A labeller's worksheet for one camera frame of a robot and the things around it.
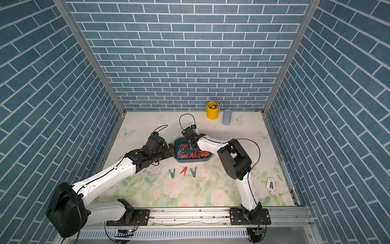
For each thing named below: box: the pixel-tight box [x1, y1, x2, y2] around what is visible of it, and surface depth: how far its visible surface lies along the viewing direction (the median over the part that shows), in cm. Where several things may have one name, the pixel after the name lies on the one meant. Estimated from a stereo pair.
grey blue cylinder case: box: [222, 108, 233, 126], surface depth 119 cm
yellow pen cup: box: [205, 100, 221, 120], surface depth 114 cm
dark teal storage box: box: [173, 137, 213, 163], surface depth 96 cm
